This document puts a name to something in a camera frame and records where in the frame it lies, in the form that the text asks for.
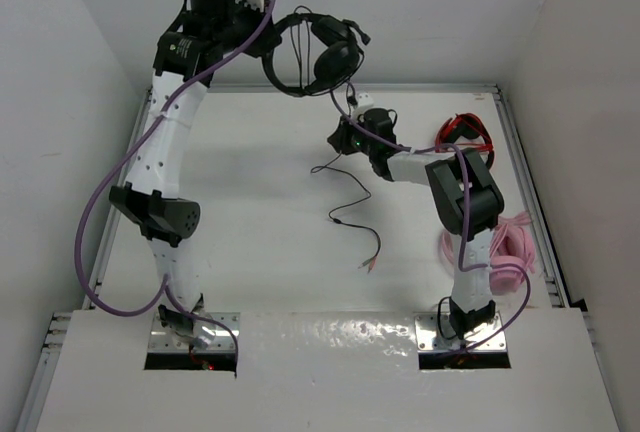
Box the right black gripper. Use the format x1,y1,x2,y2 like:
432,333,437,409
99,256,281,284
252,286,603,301
330,112,377,156

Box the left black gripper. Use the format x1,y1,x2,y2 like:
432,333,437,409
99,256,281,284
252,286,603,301
210,0,279,59

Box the black headset with cable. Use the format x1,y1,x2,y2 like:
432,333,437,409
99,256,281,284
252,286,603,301
262,6,382,271

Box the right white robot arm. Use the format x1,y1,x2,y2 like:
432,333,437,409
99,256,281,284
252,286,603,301
327,107,504,340

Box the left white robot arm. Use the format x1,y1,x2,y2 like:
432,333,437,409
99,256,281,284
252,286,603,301
109,0,272,314

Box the red headphones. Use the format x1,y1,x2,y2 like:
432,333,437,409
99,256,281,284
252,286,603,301
435,113,495,169

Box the pink headphones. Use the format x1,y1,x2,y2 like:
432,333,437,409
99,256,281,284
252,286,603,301
438,209,536,296

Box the white front cover board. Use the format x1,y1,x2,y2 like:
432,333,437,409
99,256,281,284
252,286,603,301
38,309,617,431

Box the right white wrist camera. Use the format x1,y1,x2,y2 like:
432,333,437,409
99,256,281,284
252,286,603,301
352,92,375,117

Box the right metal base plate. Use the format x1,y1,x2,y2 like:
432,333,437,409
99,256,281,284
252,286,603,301
414,312,508,354

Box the metal base plate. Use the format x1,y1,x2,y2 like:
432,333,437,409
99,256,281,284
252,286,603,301
147,313,240,355
414,312,508,354

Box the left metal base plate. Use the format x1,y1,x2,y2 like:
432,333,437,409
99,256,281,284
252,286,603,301
147,313,240,355

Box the aluminium table frame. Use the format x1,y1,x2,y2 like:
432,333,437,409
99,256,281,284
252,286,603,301
14,82,621,432

